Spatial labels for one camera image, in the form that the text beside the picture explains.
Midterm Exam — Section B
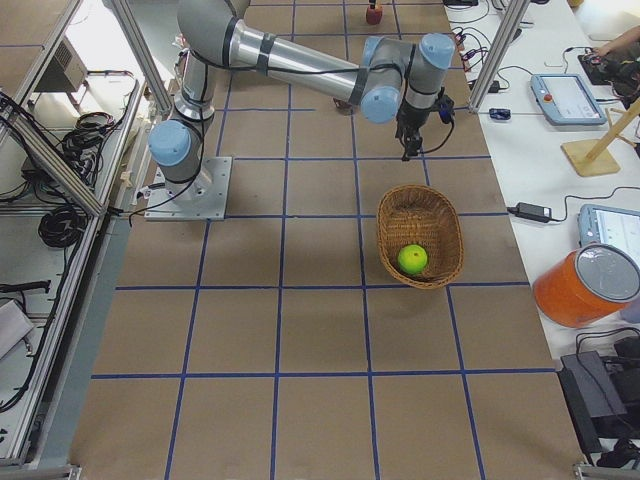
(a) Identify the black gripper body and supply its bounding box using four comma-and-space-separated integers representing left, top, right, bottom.
395, 102, 438, 145

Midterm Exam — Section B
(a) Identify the orange bucket with lid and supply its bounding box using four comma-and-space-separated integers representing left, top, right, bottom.
533, 243, 639, 328

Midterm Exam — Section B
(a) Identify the red yellow apple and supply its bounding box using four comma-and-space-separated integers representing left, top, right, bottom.
365, 3, 383, 25

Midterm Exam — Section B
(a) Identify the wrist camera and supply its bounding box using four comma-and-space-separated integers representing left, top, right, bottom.
435, 88, 455, 124

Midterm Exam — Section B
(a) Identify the green apple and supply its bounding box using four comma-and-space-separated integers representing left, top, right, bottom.
397, 244, 429, 275

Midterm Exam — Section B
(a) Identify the dark red apple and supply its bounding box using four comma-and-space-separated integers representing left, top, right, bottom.
333, 98, 354, 115

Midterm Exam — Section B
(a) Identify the black power adapter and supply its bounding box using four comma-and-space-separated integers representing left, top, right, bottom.
510, 202, 553, 223

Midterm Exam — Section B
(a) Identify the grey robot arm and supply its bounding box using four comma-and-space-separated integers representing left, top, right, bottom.
148, 1, 456, 201

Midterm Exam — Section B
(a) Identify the woven wicker basket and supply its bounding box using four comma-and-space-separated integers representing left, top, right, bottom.
376, 184, 464, 290

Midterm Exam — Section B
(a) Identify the blue teach pendant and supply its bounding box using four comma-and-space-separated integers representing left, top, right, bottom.
577, 204, 639, 256
530, 74, 607, 126

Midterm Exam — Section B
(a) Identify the wooden stand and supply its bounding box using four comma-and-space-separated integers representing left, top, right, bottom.
561, 99, 639, 177

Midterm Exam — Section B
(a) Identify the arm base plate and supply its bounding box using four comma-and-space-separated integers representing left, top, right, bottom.
143, 156, 233, 221

